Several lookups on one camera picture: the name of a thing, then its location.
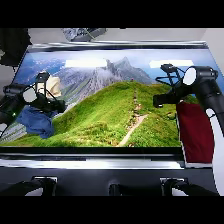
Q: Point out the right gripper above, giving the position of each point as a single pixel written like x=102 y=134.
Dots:
x=165 y=99

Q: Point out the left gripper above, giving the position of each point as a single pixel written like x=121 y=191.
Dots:
x=55 y=105

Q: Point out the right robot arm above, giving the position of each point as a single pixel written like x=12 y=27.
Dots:
x=208 y=91

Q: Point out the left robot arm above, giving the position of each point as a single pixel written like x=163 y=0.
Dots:
x=12 y=101

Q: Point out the blue garment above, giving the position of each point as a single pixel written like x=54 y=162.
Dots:
x=36 y=121

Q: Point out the red garment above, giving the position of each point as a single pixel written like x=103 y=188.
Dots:
x=196 y=133

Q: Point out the heap of clothes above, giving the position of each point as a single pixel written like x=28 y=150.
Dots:
x=80 y=33

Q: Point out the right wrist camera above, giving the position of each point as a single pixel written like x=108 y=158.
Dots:
x=168 y=68

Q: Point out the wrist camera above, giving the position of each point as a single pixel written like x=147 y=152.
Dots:
x=42 y=77
x=168 y=68

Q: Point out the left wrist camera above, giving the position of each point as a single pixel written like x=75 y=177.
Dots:
x=42 y=77

